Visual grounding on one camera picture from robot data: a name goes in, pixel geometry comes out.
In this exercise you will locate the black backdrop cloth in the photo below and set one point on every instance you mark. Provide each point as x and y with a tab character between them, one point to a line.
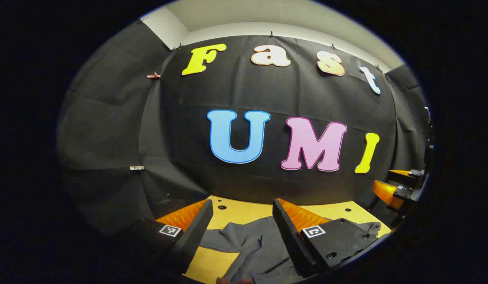
267	98

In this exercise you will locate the grey collared shirt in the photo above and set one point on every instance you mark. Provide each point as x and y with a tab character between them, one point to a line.
259	244

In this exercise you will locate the silver metal clip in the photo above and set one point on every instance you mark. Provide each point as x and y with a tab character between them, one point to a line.
136	168

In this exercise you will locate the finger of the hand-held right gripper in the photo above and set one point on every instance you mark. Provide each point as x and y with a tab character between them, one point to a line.
386	193
415	173

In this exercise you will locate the copper metal clip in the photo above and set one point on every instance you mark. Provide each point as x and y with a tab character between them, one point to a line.
153	75

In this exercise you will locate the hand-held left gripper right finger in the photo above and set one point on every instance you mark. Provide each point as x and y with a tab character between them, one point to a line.
285	228

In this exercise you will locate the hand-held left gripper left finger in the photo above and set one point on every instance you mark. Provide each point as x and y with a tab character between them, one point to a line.
200	225

